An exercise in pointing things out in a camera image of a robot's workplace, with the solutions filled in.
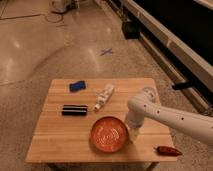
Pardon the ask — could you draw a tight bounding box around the orange ceramic bowl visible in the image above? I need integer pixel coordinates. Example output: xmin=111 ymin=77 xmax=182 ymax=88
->
xmin=90 ymin=116 xmax=128 ymax=153

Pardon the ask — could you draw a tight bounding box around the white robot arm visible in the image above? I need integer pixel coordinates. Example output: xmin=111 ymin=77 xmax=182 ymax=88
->
xmin=126 ymin=94 xmax=213 ymax=146

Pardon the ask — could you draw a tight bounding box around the red chili pepper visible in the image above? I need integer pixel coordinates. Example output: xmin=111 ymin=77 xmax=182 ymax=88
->
xmin=156 ymin=146 xmax=181 ymax=156

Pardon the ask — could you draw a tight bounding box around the black rectangular case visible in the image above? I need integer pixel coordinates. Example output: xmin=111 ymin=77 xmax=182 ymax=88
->
xmin=61 ymin=105 xmax=87 ymax=116

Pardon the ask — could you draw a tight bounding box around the wooden table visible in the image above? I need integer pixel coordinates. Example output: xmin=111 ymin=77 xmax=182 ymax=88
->
xmin=26 ymin=78 xmax=177 ymax=164

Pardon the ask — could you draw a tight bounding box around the blue sponge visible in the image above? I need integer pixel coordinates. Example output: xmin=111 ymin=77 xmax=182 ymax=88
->
xmin=69 ymin=80 xmax=86 ymax=92

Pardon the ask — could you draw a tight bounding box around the black box on floor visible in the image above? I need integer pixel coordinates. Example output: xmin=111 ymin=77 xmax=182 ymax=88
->
xmin=122 ymin=22 xmax=140 ymax=39

